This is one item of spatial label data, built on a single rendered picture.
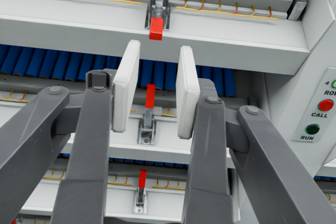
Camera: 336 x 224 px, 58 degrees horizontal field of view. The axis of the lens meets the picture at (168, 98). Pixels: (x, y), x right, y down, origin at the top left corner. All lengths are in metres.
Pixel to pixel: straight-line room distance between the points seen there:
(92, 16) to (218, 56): 0.15
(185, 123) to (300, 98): 0.29
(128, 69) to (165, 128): 0.32
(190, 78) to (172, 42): 0.20
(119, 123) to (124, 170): 0.46
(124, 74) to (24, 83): 0.37
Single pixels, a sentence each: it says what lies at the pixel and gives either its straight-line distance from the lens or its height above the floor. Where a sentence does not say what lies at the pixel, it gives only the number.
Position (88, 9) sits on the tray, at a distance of 0.38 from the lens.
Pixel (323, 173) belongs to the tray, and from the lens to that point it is 0.57.
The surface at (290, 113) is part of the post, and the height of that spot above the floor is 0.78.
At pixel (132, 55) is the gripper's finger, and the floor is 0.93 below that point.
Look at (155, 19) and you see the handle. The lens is 0.31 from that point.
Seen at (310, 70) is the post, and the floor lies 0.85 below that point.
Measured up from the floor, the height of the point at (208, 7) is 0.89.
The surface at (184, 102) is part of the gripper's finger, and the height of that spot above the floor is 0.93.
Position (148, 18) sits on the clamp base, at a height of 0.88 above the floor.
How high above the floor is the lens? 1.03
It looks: 38 degrees down
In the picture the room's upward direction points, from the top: 8 degrees clockwise
